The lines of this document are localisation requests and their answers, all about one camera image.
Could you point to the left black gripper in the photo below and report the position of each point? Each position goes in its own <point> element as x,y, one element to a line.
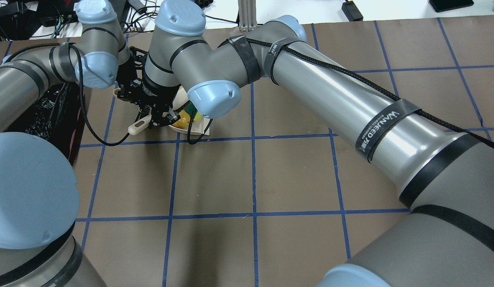
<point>124,74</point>

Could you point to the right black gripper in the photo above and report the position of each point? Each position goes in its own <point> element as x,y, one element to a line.
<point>156,97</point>

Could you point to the cream plastic dustpan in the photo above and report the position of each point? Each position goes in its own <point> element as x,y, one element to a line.
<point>201,128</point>

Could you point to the green yellow sponge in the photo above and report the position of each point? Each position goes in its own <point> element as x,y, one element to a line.
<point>192,113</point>

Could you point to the cream hand brush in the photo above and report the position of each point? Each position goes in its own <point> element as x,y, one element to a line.
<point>140,125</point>

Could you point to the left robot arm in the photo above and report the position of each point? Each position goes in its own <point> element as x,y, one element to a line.
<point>39,200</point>

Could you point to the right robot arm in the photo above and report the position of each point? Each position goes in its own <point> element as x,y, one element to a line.
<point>444,174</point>

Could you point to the black lined trash bin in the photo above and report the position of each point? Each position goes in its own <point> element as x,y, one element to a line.
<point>57,118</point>

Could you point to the black power adapter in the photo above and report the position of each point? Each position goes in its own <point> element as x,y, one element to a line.
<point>351,11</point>

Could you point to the aluminium frame post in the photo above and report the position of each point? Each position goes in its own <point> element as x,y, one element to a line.
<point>247,15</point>

